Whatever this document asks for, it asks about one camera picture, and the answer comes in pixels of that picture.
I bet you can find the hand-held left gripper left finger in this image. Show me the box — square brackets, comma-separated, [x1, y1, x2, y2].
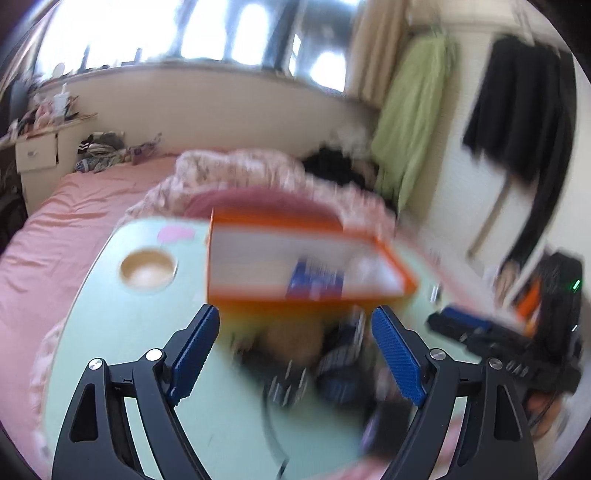
[52, 304, 221, 480]

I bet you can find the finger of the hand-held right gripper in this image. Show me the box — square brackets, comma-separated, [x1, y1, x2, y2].
[427, 305, 495, 343]

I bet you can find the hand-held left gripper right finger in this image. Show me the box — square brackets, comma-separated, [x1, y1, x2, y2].
[370, 305, 539, 480]

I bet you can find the dark blue pouch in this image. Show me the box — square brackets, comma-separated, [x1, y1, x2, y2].
[314, 318, 376, 402]

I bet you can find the beige pouch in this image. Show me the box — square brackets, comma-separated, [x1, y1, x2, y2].
[254, 318, 328, 365]

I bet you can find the orange cardboard box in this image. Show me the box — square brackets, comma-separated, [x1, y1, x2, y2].
[205, 208, 421, 315]

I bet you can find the light green desktop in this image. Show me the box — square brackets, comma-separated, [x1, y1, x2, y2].
[41, 217, 467, 478]

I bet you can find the orange bottle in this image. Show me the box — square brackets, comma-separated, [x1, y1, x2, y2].
[517, 279, 542, 334]

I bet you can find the round wooden bowl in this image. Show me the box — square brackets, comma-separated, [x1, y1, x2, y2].
[119, 248, 178, 291]

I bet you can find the black white striped item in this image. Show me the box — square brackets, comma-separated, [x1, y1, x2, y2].
[265, 362, 310, 407]

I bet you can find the blue packet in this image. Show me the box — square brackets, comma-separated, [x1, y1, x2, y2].
[286, 258, 345, 298]

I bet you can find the dark pink cushion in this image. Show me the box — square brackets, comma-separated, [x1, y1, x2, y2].
[185, 187, 347, 232]

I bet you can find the pink bed sheet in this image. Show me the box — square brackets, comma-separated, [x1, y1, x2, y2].
[0, 154, 185, 476]

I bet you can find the pink floral blanket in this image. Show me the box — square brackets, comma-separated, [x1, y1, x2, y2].
[124, 148, 398, 241]

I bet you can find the black clothes pile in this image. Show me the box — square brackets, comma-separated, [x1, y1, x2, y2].
[302, 148, 384, 185]

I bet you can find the light green hanging garment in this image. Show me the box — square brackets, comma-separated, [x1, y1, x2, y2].
[372, 34, 455, 208]

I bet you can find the black hanging garment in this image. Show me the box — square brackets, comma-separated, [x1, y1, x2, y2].
[462, 34, 578, 273]

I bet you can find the white clothes pile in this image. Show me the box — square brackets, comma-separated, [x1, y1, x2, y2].
[330, 127, 375, 153]

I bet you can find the patterned clothes pile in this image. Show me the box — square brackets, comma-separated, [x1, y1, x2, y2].
[76, 131, 162, 171]

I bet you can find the white drawer cabinet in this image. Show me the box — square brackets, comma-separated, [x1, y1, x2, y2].
[16, 134, 61, 174]

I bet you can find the beige curtain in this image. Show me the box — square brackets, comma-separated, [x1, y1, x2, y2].
[344, 0, 411, 109]

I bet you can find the window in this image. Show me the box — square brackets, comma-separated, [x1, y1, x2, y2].
[32, 0, 370, 93]

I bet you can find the black cable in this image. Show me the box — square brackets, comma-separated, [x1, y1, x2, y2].
[262, 397, 293, 476]

